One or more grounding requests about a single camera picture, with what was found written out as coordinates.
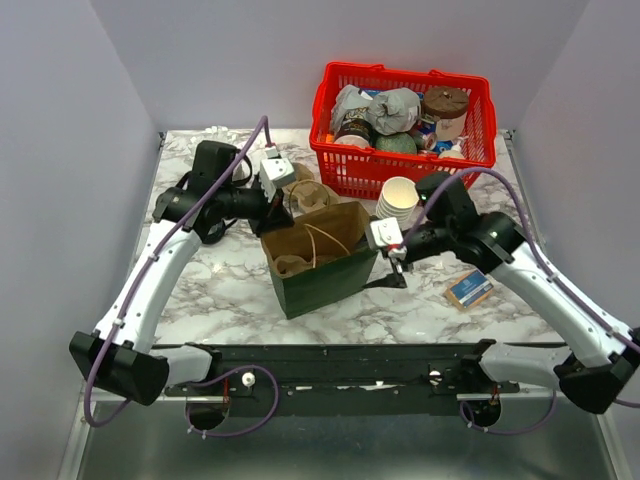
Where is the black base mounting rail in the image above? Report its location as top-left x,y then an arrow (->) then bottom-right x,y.
166,342 -> 519,417

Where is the blue orange card box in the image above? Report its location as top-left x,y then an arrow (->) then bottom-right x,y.
444,270 -> 494,311

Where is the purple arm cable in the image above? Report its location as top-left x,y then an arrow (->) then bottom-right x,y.
82,114 -> 280,440
399,167 -> 640,436

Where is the brown lidded round box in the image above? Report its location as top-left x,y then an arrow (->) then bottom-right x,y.
422,86 -> 470,141

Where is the grey plastic mailer bag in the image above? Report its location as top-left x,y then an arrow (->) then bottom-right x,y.
329,84 -> 422,135

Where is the stack of paper cups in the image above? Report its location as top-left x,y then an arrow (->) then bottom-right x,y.
375,176 -> 419,222

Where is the brown green paper bag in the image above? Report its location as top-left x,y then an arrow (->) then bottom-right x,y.
261,201 -> 377,319

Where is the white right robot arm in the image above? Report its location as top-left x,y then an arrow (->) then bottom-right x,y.
366,172 -> 639,414

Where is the single brown cup carrier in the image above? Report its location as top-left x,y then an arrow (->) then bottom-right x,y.
274,255 -> 337,278

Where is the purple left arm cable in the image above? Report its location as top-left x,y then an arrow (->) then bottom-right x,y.
82,114 -> 280,440

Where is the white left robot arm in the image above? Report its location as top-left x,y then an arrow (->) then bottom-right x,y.
69,140 -> 295,406

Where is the black labelled tub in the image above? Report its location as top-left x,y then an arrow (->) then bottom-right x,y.
334,108 -> 375,149

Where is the cream pump lotion bottle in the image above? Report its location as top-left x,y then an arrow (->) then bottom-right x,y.
438,137 -> 465,160

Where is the red plastic shopping basket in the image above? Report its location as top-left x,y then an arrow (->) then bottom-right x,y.
309,62 -> 497,200

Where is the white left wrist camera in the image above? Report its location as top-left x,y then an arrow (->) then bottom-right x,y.
259,145 -> 296,201

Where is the brown cardboard cup carrier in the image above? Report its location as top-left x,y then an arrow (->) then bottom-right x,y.
283,162 -> 341,214

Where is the green netted melon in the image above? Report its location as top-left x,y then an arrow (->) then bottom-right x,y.
375,132 -> 417,155

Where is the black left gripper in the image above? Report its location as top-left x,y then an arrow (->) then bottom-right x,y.
218,175 -> 296,238

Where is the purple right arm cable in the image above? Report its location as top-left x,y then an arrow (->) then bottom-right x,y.
399,167 -> 640,436

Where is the red blue drink can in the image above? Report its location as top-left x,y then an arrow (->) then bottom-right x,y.
417,132 -> 438,151

